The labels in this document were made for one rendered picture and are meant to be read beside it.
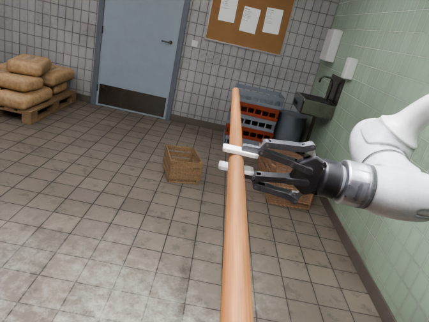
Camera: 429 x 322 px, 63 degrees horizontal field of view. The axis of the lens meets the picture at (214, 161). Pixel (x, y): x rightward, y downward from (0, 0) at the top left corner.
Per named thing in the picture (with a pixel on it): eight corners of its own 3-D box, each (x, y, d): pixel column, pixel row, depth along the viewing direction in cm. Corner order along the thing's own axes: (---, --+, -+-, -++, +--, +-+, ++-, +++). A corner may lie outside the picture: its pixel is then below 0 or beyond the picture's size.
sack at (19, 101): (23, 112, 371) (23, 99, 365) (-10, 105, 372) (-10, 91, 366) (54, 99, 428) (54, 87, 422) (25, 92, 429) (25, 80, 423)
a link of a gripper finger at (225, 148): (257, 159, 68) (258, 155, 68) (222, 151, 68) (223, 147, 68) (256, 154, 71) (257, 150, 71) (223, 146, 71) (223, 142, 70)
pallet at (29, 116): (30, 124, 380) (30, 112, 375) (-44, 108, 377) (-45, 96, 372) (76, 101, 492) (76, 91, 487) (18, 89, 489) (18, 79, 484)
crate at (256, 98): (281, 110, 432) (285, 98, 426) (233, 99, 429) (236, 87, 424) (277, 103, 469) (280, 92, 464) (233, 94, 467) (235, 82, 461)
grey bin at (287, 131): (297, 161, 458) (310, 120, 438) (269, 154, 457) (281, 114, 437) (292, 151, 494) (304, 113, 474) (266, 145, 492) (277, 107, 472)
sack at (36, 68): (41, 78, 392) (41, 65, 387) (4, 72, 382) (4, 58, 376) (52, 69, 447) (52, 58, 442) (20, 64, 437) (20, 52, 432)
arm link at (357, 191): (364, 217, 68) (334, 211, 68) (350, 196, 76) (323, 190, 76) (382, 175, 65) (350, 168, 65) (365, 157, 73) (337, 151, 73)
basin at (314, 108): (316, 163, 395) (345, 80, 361) (285, 156, 394) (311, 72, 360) (308, 149, 438) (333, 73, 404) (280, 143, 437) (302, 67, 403)
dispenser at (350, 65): (352, 80, 344) (359, 59, 337) (343, 78, 344) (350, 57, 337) (348, 78, 353) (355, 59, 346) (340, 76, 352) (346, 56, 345)
